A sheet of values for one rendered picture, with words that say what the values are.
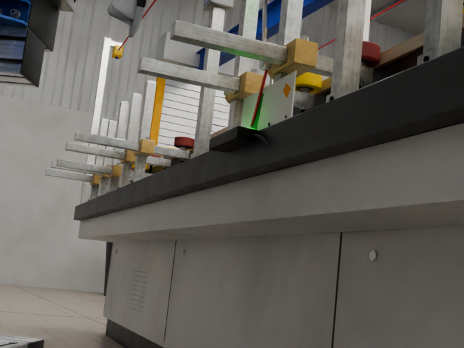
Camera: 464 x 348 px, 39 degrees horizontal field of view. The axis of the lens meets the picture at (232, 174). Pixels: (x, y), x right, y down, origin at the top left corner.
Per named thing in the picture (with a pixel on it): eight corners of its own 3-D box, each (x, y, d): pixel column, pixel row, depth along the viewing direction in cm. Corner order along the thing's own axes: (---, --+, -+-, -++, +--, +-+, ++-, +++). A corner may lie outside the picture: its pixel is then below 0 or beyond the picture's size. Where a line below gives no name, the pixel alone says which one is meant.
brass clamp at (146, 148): (139, 151, 242) (141, 138, 243) (130, 156, 255) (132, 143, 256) (155, 154, 245) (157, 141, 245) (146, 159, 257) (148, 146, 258)
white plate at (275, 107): (289, 121, 124) (294, 70, 126) (237, 141, 148) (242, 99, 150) (292, 121, 124) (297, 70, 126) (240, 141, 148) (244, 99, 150)
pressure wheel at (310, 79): (314, 114, 156) (318, 68, 157) (282, 114, 158) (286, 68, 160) (321, 123, 163) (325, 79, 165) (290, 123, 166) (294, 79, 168)
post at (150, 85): (132, 201, 247) (148, 79, 254) (130, 201, 250) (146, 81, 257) (141, 202, 248) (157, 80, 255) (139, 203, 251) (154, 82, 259)
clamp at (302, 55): (293, 61, 127) (295, 36, 128) (264, 79, 140) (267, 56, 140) (319, 68, 129) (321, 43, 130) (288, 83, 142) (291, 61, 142)
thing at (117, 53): (81, 205, 366) (105, 35, 382) (79, 206, 375) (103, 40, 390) (101, 208, 370) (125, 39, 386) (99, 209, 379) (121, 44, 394)
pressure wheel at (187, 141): (178, 168, 258) (181, 139, 260) (195, 168, 255) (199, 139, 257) (167, 163, 251) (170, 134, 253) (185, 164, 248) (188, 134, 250)
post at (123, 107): (107, 203, 293) (121, 99, 301) (105, 204, 297) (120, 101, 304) (114, 204, 295) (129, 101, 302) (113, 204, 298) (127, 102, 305)
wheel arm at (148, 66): (139, 72, 145) (142, 54, 146) (136, 76, 148) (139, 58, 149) (313, 110, 160) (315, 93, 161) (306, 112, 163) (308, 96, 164)
